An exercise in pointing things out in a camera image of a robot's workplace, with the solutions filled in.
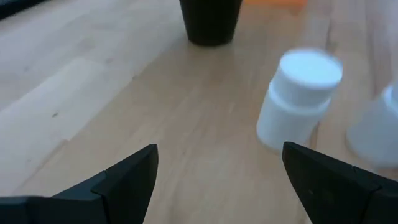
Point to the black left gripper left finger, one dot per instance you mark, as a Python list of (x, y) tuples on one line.
[(124, 186)]

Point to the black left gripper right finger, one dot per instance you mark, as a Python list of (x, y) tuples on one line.
[(329, 189)]

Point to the white pill bottle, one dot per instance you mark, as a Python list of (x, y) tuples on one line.
[(295, 102), (377, 130)]

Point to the orange translucent plastic basket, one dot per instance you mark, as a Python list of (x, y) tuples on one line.
[(275, 2)]

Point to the artificial plant in black pot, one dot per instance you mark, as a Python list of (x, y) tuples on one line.
[(210, 21)]

